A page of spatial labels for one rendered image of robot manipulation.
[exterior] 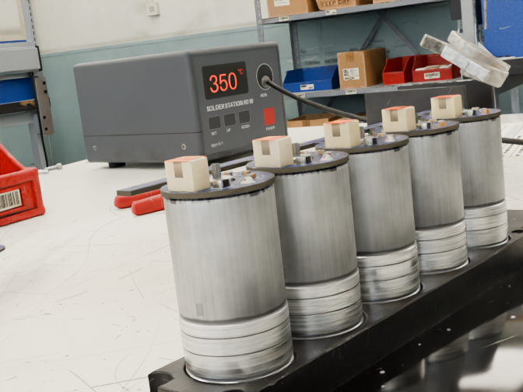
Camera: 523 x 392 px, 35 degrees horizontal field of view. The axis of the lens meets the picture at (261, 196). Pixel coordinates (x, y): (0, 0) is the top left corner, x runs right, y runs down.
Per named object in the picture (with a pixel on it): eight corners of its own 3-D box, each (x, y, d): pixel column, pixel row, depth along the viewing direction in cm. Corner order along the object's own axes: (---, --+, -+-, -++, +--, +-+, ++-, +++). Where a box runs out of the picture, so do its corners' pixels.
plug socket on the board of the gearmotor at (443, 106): (466, 115, 26) (465, 93, 25) (454, 118, 25) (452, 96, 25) (444, 116, 26) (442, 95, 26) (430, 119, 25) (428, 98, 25)
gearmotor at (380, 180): (439, 311, 23) (424, 130, 22) (392, 341, 21) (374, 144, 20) (366, 301, 25) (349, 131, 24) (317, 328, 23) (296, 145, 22)
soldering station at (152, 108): (293, 148, 74) (281, 40, 72) (203, 171, 65) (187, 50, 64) (177, 148, 84) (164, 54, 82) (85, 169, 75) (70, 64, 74)
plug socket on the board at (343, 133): (366, 143, 21) (364, 117, 21) (348, 148, 21) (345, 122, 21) (342, 144, 22) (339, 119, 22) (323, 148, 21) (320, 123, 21)
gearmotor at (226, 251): (319, 386, 19) (295, 167, 18) (248, 431, 17) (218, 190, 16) (240, 369, 20) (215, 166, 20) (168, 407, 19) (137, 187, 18)
